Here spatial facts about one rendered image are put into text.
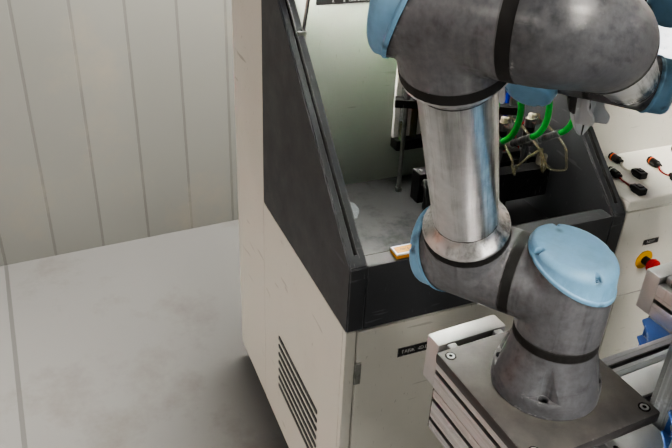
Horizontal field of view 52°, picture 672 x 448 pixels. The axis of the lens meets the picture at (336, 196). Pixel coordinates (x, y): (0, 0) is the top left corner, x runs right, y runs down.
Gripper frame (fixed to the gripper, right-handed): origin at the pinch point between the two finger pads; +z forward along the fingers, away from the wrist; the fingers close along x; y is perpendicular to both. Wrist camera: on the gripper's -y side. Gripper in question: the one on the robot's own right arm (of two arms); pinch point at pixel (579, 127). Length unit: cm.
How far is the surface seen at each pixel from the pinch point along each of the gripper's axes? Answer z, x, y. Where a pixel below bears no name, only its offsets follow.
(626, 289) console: 49, 30, -3
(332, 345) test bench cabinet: 50, -47, -10
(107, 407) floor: 121, -95, -80
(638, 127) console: 17, 46, -26
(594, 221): 26.2, 13.7, -3.0
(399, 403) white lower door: 67, -32, -3
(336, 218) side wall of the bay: 19, -47, -11
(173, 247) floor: 121, -57, -168
